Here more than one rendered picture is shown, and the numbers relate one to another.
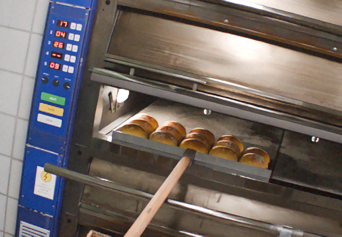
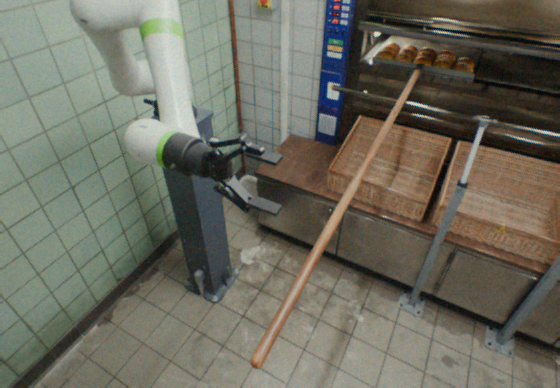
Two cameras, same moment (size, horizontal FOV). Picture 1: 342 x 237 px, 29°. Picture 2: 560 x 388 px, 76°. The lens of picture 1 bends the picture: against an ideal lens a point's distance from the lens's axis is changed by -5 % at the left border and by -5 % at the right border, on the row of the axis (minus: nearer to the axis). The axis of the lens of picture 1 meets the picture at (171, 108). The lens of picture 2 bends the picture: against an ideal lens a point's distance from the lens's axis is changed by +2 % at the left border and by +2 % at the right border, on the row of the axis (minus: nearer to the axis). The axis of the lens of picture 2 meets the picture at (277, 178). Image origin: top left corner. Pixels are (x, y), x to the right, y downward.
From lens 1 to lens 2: 20 cm
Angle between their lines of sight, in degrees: 31
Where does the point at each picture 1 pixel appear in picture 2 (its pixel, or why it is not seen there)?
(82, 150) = (354, 70)
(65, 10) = not seen: outside the picture
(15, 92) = (312, 40)
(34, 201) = (327, 102)
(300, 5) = not seen: outside the picture
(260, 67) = (473, 5)
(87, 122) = (357, 53)
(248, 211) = (457, 100)
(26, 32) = (315, 0)
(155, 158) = (398, 71)
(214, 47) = not seen: outside the picture
